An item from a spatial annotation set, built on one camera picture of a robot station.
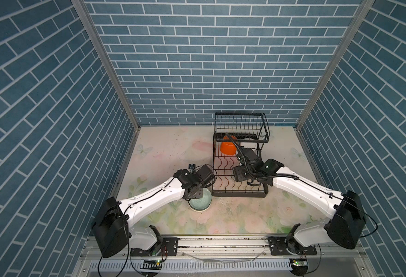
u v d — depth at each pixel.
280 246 0.73
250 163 0.61
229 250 0.74
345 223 0.53
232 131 1.15
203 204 0.81
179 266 0.77
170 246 0.74
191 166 0.73
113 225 0.39
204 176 0.61
